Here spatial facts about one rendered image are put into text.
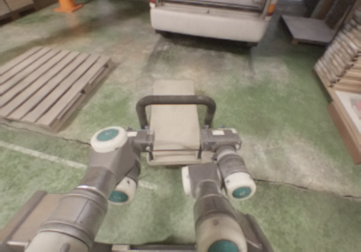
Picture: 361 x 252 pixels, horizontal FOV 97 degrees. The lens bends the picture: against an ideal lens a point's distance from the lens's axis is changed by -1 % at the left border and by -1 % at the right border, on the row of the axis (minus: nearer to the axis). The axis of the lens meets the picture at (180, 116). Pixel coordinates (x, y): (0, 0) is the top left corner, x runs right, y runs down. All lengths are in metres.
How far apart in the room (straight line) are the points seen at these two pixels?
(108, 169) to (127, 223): 0.90
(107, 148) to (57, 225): 0.15
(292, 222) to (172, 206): 0.79
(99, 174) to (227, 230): 0.25
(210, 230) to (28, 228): 0.28
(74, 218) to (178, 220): 0.96
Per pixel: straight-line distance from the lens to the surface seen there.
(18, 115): 1.97
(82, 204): 0.34
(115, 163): 0.39
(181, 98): 0.66
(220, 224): 0.32
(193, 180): 0.46
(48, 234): 0.33
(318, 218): 1.57
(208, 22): 2.26
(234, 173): 0.48
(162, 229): 1.23
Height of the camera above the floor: 1.22
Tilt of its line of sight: 50 degrees down
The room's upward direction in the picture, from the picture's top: 3 degrees clockwise
